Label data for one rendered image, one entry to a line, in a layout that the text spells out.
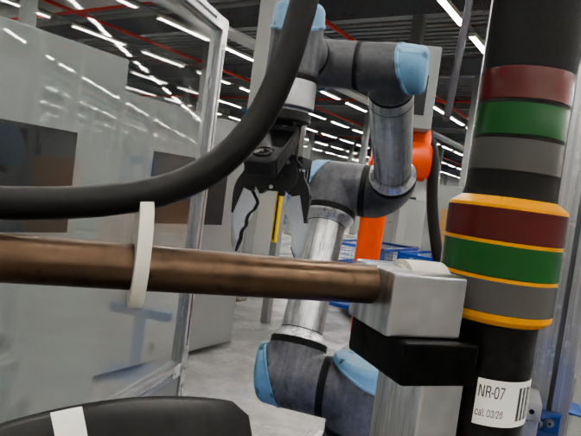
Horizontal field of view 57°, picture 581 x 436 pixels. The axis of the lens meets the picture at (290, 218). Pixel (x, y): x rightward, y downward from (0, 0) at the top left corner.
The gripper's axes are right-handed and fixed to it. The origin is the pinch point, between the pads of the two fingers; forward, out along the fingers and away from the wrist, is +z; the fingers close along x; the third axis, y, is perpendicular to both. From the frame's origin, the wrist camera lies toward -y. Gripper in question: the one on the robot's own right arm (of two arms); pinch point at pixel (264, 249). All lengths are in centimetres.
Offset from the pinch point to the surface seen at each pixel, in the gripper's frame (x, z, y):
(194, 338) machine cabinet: 163, 132, 359
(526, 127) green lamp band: -25, -12, -52
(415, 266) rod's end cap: -22, -7, -53
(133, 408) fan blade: -6.6, 5.3, -44.1
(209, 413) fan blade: -10.2, 6.0, -40.7
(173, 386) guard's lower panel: 45, 54, 73
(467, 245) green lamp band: -24, -8, -52
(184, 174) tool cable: -15, -9, -58
